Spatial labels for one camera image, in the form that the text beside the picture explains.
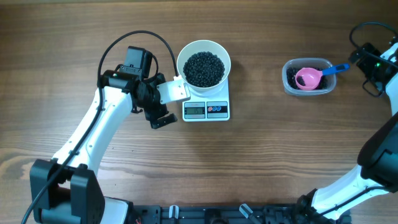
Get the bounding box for white digital kitchen scale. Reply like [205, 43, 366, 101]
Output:
[182, 79, 230, 122]

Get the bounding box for black beans in bowl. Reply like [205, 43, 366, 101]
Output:
[183, 52, 225, 88]

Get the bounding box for black beans in scoop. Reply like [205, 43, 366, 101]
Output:
[297, 76, 305, 86]

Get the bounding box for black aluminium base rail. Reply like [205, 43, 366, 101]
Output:
[124, 203, 352, 224]

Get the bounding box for pink scoop with blue handle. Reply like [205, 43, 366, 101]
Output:
[295, 63, 350, 90]

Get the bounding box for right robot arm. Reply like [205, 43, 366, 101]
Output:
[291, 43, 397, 223]

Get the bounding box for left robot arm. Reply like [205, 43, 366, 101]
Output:
[22, 48, 190, 223]

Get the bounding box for white bowl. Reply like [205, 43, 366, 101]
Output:
[177, 40, 231, 91]

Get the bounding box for clear plastic container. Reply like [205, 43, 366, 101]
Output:
[282, 58, 336, 96]

